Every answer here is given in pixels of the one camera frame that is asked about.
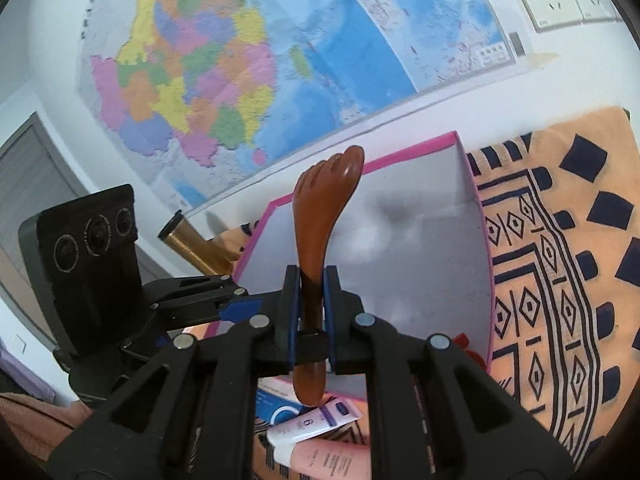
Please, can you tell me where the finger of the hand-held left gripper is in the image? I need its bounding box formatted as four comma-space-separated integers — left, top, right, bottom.
142, 274, 248, 306
150, 296, 263, 333

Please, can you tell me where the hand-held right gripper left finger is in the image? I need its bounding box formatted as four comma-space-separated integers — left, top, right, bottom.
47, 265, 303, 480

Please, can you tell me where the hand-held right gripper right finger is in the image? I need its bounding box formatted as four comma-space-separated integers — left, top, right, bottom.
322, 265, 576, 480

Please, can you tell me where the brown foot-shaped wooden massager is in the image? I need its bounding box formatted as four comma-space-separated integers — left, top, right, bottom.
291, 145, 367, 407

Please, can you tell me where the pink cardboard box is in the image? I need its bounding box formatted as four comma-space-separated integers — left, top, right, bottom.
202, 131, 496, 401

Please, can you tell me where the pale pink cosmetic tube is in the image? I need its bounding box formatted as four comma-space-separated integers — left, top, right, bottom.
265, 394, 362, 448

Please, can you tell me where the person's left forearm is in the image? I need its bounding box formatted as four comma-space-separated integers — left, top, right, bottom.
0, 392, 96, 461

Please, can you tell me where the gold cylindrical tube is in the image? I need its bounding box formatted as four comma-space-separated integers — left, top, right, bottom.
157, 211, 236, 277

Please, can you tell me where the blue white carton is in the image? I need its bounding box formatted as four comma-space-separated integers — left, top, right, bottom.
255, 380, 308, 428

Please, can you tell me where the grey door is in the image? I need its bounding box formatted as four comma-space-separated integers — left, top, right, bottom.
0, 112, 93, 311

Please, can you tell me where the purple cloth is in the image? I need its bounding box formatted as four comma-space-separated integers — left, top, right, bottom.
0, 350, 56, 406

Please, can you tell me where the small red object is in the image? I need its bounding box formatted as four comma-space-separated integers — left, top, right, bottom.
452, 332, 488, 371

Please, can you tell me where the salmon pink cosmetic tube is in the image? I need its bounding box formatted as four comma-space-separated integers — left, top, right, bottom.
272, 437, 373, 480

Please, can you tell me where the orange navy patterned blanket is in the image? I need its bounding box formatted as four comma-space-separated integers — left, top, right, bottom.
197, 107, 640, 480

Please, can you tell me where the colourful wall map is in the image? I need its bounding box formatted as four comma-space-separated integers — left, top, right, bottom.
75, 0, 526, 211

